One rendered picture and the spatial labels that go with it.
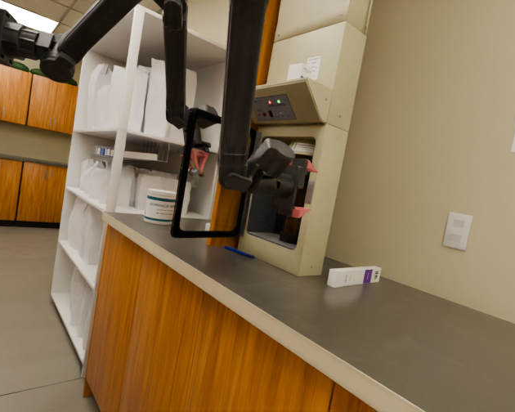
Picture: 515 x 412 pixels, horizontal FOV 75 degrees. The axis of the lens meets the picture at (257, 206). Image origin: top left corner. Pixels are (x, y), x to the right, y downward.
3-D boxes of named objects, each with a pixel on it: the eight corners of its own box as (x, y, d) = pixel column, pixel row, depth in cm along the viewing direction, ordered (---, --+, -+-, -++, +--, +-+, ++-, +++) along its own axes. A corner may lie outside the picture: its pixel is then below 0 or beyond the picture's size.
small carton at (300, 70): (295, 89, 107) (298, 70, 106) (308, 88, 103) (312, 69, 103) (285, 84, 103) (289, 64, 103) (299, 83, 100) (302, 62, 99)
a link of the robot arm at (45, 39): (33, 28, 87) (27, 42, 84) (77, 40, 90) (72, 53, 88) (40, 57, 95) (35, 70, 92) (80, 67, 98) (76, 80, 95)
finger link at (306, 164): (328, 164, 84) (302, 158, 78) (323, 192, 85) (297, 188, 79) (308, 163, 90) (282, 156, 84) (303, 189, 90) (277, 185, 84)
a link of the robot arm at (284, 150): (219, 160, 76) (221, 184, 70) (244, 119, 70) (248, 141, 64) (263, 178, 82) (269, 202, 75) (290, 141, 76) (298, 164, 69)
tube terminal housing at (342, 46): (284, 249, 144) (317, 67, 139) (347, 273, 120) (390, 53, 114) (236, 248, 128) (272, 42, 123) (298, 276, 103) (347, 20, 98)
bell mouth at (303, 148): (306, 161, 131) (309, 146, 130) (344, 164, 117) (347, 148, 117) (273, 152, 119) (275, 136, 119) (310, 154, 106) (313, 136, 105)
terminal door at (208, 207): (238, 237, 126) (257, 129, 123) (170, 238, 102) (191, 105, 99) (237, 236, 126) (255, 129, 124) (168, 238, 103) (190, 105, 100)
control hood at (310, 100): (258, 125, 125) (263, 98, 124) (327, 123, 100) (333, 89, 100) (233, 117, 118) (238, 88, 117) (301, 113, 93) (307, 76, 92)
